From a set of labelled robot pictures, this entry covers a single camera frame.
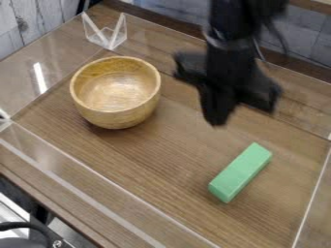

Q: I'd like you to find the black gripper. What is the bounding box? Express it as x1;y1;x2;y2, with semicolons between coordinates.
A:
173;30;282;127

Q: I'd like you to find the green rectangular block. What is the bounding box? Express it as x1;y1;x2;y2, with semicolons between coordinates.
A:
208;142;272;203

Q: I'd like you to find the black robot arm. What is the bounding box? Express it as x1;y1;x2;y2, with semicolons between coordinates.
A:
173;0;288;127

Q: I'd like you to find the wooden bowl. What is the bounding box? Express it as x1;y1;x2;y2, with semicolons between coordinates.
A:
69;56;161;130

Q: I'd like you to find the clear acrylic corner bracket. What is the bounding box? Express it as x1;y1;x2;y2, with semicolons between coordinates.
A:
81;12;127;50

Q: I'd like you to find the black stand with cable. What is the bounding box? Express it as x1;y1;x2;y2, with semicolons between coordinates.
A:
0;213;67;248

